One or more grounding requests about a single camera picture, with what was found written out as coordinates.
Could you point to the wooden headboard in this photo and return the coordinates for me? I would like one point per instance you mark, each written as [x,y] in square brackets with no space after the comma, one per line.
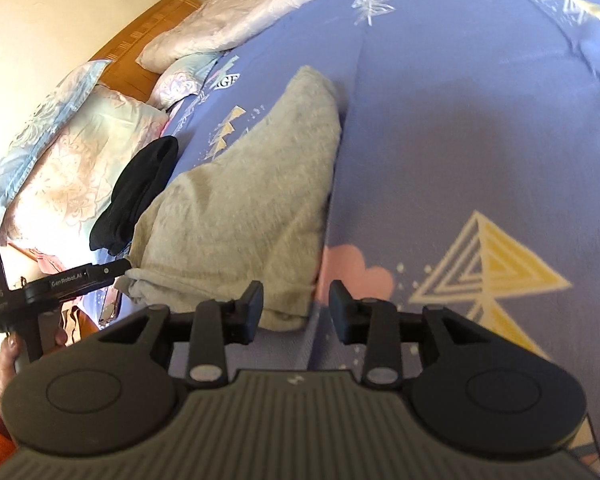
[123,74]

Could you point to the blue floral pillow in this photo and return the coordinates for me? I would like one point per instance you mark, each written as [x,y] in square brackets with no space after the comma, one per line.
[43,128]

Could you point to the blue patterned bed cover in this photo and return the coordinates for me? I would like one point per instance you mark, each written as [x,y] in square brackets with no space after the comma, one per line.
[470,168]

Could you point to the pale pink quilt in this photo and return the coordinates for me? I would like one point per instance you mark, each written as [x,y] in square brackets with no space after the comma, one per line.
[218,25]

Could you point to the grey pants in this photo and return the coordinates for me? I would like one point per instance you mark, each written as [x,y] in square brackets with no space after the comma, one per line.
[257,212]

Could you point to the small floral pillow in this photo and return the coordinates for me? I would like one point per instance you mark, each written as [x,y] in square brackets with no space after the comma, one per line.
[182,78]

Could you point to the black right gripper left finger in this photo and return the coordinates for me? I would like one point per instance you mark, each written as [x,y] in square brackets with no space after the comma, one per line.
[193,340]

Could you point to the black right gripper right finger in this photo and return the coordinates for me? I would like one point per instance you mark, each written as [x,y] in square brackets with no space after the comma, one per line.
[383,330]

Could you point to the person's left hand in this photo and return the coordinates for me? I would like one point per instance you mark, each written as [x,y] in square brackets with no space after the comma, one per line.
[11,348]

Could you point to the pink floral pillow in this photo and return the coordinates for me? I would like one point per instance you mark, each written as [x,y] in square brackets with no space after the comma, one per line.
[70,186]

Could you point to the black folded garment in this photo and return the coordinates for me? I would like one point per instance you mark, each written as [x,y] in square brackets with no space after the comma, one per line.
[141,181]

